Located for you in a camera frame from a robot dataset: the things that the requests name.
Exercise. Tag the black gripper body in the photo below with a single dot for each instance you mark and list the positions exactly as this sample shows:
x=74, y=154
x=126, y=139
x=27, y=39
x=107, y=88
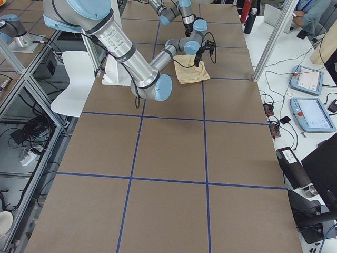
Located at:
x=199, y=51
x=188, y=28

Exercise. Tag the cream long-sleeve graphic shirt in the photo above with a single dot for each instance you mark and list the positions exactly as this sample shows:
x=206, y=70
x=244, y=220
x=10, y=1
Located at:
x=187, y=72

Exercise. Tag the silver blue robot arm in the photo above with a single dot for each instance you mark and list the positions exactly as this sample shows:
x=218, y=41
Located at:
x=96, y=18
x=168, y=14

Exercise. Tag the black water bottle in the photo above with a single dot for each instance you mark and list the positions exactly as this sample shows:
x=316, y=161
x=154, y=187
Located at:
x=250, y=21

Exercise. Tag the red water bottle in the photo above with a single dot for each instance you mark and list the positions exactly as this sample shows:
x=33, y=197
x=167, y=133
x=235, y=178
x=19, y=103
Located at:
x=245, y=11

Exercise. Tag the upper blue teach pendant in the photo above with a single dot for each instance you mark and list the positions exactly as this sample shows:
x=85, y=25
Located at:
x=307, y=80

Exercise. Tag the blue teach pendant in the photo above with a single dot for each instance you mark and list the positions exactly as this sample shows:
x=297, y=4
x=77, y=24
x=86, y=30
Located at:
x=307, y=80
x=311, y=115

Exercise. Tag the person in blue shirt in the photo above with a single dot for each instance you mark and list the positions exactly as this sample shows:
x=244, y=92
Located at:
x=308, y=13

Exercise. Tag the white plastic chair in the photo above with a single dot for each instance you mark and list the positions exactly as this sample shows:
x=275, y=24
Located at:
x=80, y=71

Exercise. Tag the lower blue teach pendant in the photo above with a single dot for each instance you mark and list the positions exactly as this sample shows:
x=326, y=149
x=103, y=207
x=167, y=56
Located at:
x=311, y=115

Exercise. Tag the white power strip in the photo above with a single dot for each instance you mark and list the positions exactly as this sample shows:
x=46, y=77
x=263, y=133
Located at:
x=30, y=157

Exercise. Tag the black monitor stand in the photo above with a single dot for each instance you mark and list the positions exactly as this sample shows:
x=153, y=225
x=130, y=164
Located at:
x=313, y=194

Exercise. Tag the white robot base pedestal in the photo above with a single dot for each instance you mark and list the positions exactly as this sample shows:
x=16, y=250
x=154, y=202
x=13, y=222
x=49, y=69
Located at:
x=115, y=73

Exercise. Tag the aluminium frame post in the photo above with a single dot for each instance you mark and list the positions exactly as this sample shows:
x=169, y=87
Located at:
x=285, y=15

